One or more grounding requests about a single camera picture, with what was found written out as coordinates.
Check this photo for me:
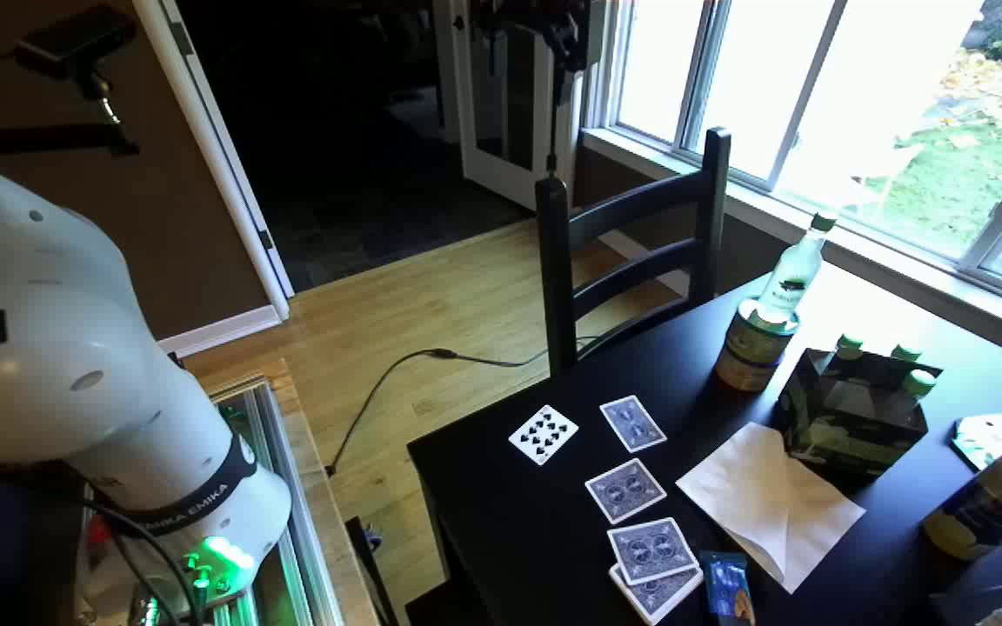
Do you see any face-up white playing card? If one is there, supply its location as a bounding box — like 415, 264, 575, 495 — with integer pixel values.
506, 399, 584, 469

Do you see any blue-backed card lower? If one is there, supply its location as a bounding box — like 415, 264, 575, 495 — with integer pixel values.
607, 560, 709, 626

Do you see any blue card box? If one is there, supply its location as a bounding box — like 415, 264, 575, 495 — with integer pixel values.
704, 548, 760, 626

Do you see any black wooden ladderback chair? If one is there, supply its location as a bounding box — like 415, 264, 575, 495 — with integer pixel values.
533, 124, 736, 383

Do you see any white glazed door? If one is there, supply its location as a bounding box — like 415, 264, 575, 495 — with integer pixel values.
442, 0, 588, 214

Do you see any green labelled tin can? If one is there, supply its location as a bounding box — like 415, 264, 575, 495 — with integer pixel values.
713, 295, 799, 397

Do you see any wooden framed glass stand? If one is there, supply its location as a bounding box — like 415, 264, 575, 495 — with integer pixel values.
206, 375, 348, 626

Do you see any clear bottle with green cap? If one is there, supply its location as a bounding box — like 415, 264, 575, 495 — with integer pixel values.
760, 212, 838, 328

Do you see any white open door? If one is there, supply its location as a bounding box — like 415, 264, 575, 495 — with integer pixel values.
130, 0, 297, 322

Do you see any beige paper napkin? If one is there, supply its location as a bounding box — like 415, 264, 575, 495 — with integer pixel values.
672, 417, 869, 597

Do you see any dark cardboard bottle carrier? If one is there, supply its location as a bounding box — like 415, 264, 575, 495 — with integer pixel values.
769, 345, 943, 490

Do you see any green lit base light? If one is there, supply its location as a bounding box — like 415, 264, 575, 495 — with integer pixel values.
180, 534, 260, 605

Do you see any yellow labelled jar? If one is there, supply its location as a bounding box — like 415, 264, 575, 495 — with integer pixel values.
922, 450, 1002, 564

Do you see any black floor power cable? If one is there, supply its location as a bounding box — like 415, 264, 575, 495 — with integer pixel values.
323, 341, 555, 481

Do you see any white window frame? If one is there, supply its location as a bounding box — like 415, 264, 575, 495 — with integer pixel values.
582, 0, 1002, 375

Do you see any black camera on mount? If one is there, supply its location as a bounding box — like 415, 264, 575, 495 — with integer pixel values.
12, 3, 138, 124

